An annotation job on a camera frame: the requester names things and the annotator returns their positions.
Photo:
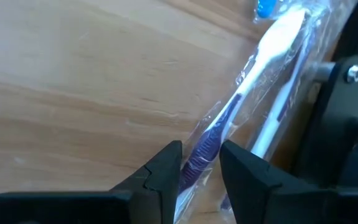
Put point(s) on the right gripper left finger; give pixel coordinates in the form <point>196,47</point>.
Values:
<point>157,193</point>

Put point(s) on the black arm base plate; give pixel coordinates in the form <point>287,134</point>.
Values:
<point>337,102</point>

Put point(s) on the blue toothbrush in wrapper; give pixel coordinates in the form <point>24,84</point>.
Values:
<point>266,7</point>

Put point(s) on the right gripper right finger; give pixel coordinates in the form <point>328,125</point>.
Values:
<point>247,186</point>

